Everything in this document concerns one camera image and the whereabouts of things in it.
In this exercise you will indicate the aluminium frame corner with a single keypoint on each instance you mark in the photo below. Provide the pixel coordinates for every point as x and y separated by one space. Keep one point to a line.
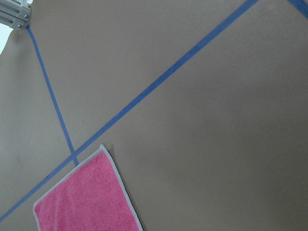
15 13

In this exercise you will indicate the pink towel with grey edge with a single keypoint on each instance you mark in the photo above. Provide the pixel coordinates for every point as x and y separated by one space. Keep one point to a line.
91 197

